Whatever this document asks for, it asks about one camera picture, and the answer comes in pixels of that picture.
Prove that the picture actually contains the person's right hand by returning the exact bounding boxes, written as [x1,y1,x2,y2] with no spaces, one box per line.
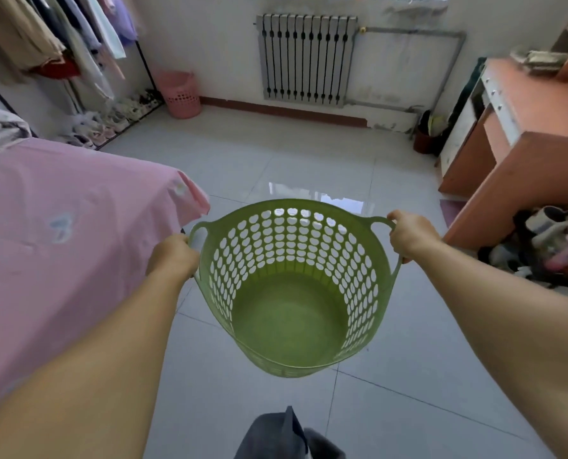
[387,209,443,265]

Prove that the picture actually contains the person's left hand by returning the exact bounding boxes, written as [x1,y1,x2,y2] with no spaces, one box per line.
[145,233,201,281]

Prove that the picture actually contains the green perforated laundry basket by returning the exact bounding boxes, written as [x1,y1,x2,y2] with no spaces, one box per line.
[187,199,404,378]

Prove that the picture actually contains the person's left forearm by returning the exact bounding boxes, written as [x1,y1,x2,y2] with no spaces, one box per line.
[0,267,190,459]

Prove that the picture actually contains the person's right forearm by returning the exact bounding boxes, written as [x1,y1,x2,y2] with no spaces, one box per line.
[411,238,568,459]

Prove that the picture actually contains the dark red bin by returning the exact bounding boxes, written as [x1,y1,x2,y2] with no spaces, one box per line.
[412,110,449,155]

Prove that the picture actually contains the row of shoes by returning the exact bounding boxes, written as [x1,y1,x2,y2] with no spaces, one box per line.
[55,89,164,149]

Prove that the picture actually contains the orange wooden desk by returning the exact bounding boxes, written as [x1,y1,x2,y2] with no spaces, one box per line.
[438,0,568,251]

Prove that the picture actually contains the pink perforated waste basket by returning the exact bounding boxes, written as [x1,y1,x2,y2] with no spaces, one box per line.
[154,70,202,120]

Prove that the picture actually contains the pile of shoes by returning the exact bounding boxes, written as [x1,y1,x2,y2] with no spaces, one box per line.
[478,198,568,288]

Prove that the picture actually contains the grey heating pipe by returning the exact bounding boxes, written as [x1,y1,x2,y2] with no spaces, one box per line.
[346,26,467,140]

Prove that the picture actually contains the black clothes rack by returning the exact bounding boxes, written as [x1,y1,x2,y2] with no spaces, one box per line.
[0,40,165,151]

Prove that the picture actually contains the pile of papers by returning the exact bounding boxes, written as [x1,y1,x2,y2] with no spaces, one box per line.
[510,50,568,77]

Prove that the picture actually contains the person's grey trousers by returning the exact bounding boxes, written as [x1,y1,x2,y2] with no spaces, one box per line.
[234,405,346,459]

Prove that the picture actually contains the row of hanging clothes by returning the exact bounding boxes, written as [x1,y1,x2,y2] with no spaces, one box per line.
[0,0,139,113]

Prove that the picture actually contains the grey wall radiator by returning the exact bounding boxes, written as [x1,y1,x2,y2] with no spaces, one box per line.
[255,13,360,108]

